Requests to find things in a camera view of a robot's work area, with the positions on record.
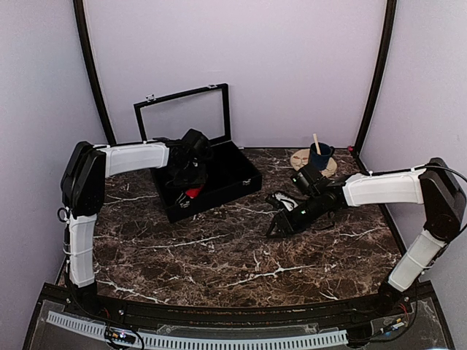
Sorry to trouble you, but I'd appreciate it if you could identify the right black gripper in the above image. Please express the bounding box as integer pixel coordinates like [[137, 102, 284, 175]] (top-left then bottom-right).
[[266, 192, 325, 238]]

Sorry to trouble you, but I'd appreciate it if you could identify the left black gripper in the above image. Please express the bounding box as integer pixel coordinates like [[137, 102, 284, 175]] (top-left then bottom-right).
[[173, 160, 207, 187]]

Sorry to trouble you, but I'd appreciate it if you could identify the red and beige sock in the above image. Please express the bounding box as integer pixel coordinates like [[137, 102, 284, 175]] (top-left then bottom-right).
[[185, 185, 204, 199]]

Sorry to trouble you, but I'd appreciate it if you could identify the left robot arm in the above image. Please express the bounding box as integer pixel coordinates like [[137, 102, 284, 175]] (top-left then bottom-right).
[[58, 129, 214, 288]]

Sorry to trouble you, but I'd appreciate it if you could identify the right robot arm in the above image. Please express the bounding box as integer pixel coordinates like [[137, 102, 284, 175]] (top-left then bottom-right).
[[266, 157, 466, 316]]

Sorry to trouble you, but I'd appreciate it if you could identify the black display case box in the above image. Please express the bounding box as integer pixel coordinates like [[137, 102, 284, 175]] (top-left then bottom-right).
[[134, 83, 262, 223]]

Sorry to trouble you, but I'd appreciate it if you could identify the beige ceramic saucer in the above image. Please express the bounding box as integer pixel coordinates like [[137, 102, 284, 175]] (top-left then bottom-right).
[[290, 149, 338, 178]]

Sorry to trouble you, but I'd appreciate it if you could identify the dark blue mug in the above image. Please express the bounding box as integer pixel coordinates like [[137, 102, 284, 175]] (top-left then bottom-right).
[[309, 142, 335, 171]]

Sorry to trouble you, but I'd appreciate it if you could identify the wooden stick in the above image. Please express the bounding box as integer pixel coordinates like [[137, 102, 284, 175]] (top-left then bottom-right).
[[313, 133, 322, 155]]

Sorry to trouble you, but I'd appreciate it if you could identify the small green circuit board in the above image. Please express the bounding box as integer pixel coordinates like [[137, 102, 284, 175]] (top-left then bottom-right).
[[104, 327, 137, 345]]

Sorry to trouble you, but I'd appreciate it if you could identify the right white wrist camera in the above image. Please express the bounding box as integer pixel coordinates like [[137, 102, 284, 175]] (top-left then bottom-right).
[[266, 192, 298, 211]]

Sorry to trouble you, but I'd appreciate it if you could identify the black front rail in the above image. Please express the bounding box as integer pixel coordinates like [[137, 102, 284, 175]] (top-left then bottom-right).
[[39, 282, 435, 329]]

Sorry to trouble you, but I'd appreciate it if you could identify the white slotted cable duct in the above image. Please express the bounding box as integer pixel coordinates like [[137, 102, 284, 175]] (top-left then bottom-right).
[[45, 311, 349, 349]]

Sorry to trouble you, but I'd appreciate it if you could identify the left black frame post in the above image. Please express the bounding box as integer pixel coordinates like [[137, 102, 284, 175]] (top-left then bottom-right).
[[72, 0, 117, 145]]

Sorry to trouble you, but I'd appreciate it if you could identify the black frame post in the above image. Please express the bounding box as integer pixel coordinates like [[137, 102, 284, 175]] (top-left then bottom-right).
[[72, 0, 117, 145], [353, 0, 398, 155]]

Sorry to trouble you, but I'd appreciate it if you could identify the right black frame post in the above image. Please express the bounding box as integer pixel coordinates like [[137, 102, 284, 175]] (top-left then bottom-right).
[[353, 0, 398, 155]]

